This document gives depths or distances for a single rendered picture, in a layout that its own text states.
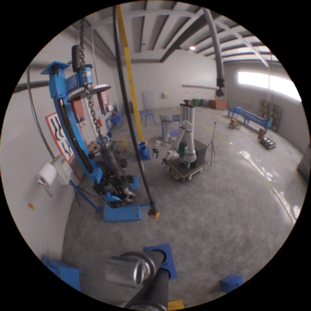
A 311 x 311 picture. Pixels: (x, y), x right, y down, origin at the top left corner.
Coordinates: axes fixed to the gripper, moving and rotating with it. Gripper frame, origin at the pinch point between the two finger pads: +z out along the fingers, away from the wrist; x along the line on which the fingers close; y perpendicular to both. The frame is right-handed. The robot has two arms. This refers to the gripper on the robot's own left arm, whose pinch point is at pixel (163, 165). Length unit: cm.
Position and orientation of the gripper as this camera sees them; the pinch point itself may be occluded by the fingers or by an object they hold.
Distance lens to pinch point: 188.6
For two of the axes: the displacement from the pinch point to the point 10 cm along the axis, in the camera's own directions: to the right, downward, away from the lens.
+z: -3.1, 7.8, 5.4
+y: -8.9, -0.5, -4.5
